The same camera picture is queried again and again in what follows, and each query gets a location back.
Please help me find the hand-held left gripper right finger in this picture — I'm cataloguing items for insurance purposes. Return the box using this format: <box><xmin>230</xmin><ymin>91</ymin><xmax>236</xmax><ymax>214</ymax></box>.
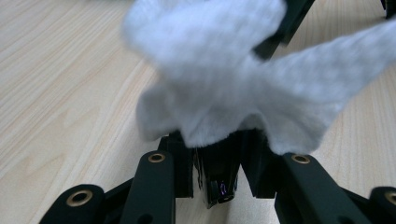
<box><xmin>239</xmin><ymin>129</ymin><xmax>283</xmax><ymax>199</ymax></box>

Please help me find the black toy car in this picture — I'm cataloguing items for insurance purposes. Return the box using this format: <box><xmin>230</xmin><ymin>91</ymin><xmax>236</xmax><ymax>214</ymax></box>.
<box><xmin>193</xmin><ymin>132</ymin><xmax>242</xmax><ymax>209</ymax></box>

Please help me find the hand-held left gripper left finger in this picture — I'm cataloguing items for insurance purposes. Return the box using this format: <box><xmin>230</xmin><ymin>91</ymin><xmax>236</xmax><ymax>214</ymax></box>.
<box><xmin>158</xmin><ymin>130</ymin><xmax>194</xmax><ymax>199</ymax></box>

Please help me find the white tissue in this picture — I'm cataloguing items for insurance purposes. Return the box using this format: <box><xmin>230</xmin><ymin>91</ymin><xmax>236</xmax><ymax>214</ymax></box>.
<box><xmin>120</xmin><ymin>0</ymin><xmax>396</xmax><ymax>157</ymax></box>

